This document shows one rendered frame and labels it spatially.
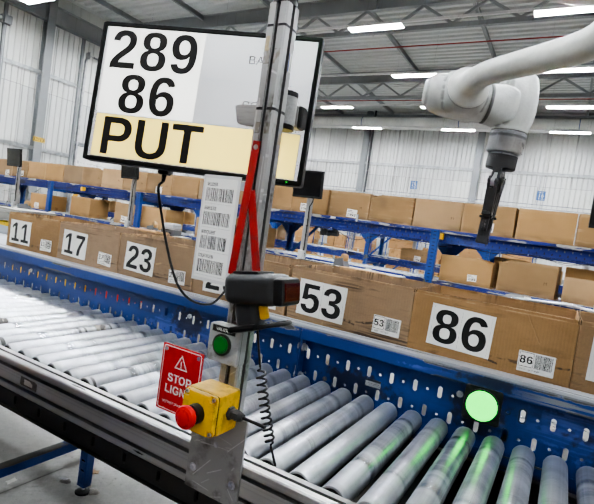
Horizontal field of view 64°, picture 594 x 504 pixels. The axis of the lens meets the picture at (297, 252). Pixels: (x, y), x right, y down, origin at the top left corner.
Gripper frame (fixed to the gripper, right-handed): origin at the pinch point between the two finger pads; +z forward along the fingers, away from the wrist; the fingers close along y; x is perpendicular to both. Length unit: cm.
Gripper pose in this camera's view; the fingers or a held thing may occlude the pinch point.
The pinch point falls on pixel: (484, 230)
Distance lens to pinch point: 136.6
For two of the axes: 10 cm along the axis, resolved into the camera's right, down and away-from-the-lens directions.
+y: 5.1, 0.1, 8.6
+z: -2.0, 9.7, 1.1
